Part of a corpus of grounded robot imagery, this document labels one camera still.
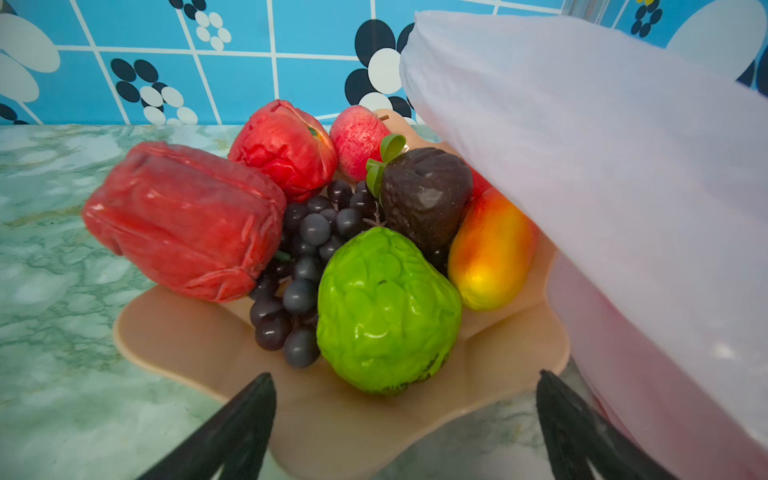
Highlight yellow red mango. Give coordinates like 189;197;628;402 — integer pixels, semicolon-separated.
448;188;539;311

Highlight beige wavy fruit bowl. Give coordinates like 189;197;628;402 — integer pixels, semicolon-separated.
112;109;571;480

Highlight pink translucent plastic bag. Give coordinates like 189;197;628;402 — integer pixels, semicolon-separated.
400;11;767;479

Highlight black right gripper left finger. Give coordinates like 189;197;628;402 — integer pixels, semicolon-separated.
141;373;277;479

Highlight red bell pepper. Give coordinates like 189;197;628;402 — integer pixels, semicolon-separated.
82;141;287;303

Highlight dark brown mangosteen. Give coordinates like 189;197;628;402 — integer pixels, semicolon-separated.
366;134;474;253

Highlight dark purple grape bunch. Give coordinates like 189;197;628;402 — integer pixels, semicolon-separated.
249;180;384;368

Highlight red wrinkled apple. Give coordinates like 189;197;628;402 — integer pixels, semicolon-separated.
228;100;338;203

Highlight pink red apple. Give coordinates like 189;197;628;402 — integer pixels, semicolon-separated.
330;105;391;182

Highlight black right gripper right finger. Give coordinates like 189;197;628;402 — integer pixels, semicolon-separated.
536;370;675;480

